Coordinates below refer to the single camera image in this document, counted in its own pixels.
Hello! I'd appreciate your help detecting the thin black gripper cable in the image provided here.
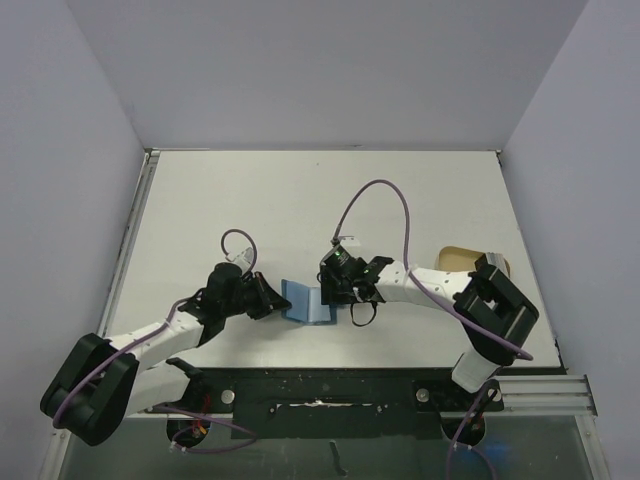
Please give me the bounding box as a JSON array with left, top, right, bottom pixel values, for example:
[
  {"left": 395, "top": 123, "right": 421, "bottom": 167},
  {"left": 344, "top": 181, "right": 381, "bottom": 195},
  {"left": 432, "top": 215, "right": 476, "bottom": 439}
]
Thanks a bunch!
[{"left": 348, "top": 287, "right": 379, "bottom": 327}]

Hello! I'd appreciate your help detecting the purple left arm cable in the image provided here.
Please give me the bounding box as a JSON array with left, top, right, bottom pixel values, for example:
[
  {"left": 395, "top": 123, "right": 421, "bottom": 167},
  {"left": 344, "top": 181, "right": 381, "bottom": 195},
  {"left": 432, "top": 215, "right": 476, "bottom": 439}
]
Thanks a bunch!
[{"left": 52, "top": 229, "right": 261, "bottom": 455}]

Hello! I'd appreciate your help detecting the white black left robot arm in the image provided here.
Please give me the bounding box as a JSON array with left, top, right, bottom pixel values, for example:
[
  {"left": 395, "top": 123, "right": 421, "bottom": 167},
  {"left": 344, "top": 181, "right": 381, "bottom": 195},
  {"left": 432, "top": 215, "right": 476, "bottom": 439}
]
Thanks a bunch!
[{"left": 40, "top": 262, "right": 292, "bottom": 446}]

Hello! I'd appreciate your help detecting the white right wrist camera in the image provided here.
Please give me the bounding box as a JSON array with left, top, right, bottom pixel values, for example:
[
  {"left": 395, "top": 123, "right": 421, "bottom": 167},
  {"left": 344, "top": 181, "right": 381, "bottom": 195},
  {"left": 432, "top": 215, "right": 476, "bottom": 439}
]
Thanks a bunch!
[{"left": 337, "top": 235, "right": 361, "bottom": 249}]

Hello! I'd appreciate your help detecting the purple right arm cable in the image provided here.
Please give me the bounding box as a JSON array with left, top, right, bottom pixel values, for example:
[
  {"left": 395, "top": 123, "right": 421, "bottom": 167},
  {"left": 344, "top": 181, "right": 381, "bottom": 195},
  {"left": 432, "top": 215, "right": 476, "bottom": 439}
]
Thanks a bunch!
[{"left": 332, "top": 179, "right": 534, "bottom": 480}]

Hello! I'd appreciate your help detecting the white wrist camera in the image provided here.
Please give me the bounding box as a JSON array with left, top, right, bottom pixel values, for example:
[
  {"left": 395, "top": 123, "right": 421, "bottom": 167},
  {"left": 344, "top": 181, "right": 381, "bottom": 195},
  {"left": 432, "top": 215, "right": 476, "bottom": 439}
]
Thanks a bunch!
[
  {"left": 225, "top": 247, "right": 256, "bottom": 271},
  {"left": 337, "top": 235, "right": 361, "bottom": 249}
]

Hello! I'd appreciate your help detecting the beige oval card tray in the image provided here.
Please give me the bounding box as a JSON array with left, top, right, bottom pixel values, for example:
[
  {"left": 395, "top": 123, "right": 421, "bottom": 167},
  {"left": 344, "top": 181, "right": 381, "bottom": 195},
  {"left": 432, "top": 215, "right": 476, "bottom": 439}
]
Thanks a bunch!
[{"left": 435, "top": 246, "right": 485, "bottom": 272}]

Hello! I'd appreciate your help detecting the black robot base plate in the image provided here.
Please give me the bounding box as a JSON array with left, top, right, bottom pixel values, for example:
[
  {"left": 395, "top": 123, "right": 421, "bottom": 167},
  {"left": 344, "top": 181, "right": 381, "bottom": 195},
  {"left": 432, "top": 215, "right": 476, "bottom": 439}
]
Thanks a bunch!
[{"left": 170, "top": 368, "right": 504, "bottom": 440}]

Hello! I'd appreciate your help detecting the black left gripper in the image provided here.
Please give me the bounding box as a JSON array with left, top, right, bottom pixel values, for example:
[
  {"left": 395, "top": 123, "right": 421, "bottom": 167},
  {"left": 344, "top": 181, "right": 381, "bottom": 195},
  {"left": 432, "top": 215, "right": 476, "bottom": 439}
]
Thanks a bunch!
[{"left": 222, "top": 270, "right": 291, "bottom": 319}]

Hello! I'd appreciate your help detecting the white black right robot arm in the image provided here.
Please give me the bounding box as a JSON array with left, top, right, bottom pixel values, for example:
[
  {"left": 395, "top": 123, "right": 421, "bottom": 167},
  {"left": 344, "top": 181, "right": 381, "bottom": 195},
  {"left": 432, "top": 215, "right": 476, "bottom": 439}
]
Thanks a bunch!
[{"left": 319, "top": 244, "right": 539, "bottom": 409}]

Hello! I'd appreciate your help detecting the stack of credit cards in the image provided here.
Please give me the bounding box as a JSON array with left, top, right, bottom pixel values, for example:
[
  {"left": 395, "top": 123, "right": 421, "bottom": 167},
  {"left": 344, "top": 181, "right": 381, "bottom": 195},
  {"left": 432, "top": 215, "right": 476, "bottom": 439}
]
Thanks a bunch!
[{"left": 474, "top": 252, "right": 511, "bottom": 277}]

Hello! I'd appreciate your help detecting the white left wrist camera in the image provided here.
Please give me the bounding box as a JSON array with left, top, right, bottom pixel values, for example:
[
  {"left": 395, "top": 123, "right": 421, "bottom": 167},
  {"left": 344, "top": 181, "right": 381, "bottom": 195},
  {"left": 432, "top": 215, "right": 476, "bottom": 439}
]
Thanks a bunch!
[{"left": 225, "top": 247, "right": 256, "bottom": 271}]

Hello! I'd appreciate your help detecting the aluminium front rail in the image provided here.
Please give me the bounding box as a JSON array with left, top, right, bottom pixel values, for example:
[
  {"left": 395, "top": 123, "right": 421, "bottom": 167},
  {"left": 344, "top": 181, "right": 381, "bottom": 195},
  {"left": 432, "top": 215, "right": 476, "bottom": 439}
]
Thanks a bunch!
[{"left": 52, "top": 373, "right": 606, "bottom": 479}]

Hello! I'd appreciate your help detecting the aluminium left side rail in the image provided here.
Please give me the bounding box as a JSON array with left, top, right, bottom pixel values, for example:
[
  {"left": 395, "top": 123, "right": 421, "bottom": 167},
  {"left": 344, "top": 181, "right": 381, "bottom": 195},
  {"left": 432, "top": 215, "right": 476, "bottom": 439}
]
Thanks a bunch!
[{"left": 96, "top": 149, "right": 161, "bottom": 337}]

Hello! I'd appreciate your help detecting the aluminium rail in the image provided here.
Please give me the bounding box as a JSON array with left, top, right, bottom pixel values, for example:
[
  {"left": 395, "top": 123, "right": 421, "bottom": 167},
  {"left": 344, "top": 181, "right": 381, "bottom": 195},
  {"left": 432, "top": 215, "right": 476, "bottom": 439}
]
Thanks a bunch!
[
  {"left": 96, "top": 149, "right": 161, "bottom": 337},
  {"left": 52, "top": 373, "right": 606, "bottom": 479}
]

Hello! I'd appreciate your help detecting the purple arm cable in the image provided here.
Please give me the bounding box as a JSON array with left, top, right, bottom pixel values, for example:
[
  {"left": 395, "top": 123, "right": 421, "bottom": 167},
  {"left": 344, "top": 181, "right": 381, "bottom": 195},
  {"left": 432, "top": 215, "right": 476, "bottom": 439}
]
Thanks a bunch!
[
  {"left": 52, "top": 229, "right": 261, "bottom": 455},
  {"left": 332, "top": 179, "right": 534, "bottom": 480}
]

